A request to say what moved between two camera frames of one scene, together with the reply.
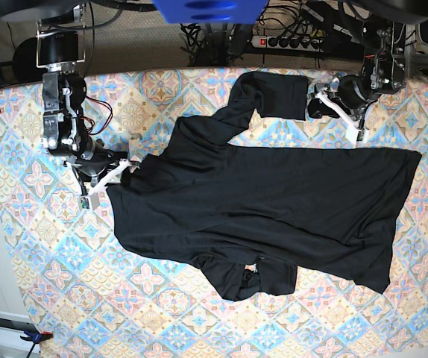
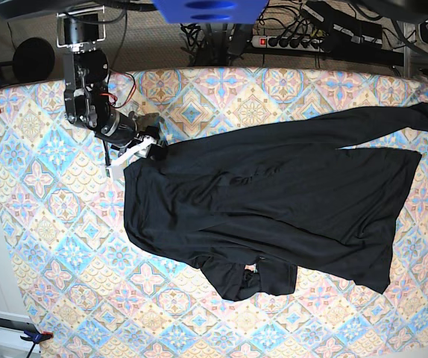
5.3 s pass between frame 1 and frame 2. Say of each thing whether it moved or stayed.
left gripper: moved
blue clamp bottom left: stayed
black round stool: stayed
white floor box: stayed
